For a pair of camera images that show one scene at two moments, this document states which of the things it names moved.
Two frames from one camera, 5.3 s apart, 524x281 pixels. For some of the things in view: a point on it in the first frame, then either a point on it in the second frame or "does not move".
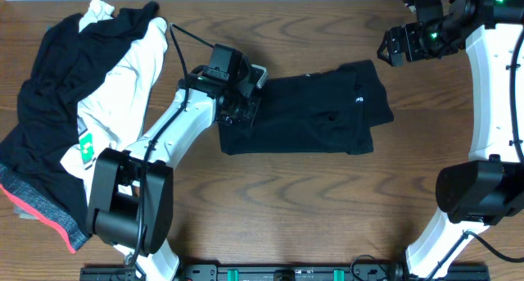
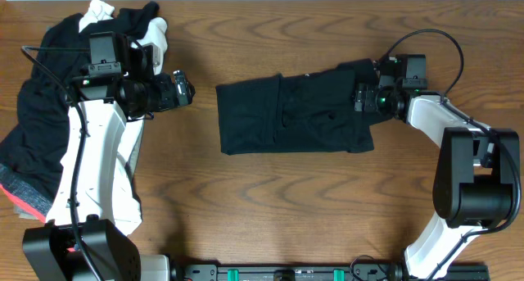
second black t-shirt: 65,60 does not move
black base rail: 359,272 does not move
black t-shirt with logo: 331,111 does not move
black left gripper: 248,118 → 168,100
